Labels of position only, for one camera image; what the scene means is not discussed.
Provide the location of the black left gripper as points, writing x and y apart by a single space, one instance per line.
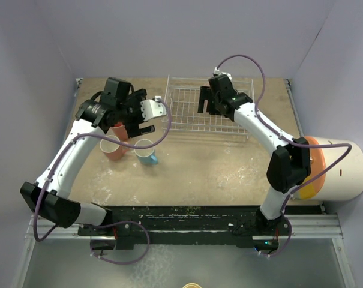
132 128

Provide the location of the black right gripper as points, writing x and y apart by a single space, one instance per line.
206 95

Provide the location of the salmon pink cup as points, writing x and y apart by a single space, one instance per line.
120 131

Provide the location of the blue cup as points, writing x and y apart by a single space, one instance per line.
145 156

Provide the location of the salmon pink mug with handle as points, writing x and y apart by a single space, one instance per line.
113 151

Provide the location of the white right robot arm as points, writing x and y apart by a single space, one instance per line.
289 165

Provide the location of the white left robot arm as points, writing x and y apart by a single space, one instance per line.
48 195

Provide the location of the yellow round object at bottom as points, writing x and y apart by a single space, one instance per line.
192 285

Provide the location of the cream cylinder with orange lid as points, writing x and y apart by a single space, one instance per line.
342 182

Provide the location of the white wire dish rack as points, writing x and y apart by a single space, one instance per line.
182 97

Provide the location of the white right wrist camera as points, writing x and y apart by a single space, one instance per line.
217 72

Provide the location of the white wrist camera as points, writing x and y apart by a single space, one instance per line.
152 108
217 72

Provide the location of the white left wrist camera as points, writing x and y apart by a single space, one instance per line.
152 108

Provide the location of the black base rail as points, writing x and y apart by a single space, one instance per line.
241 226

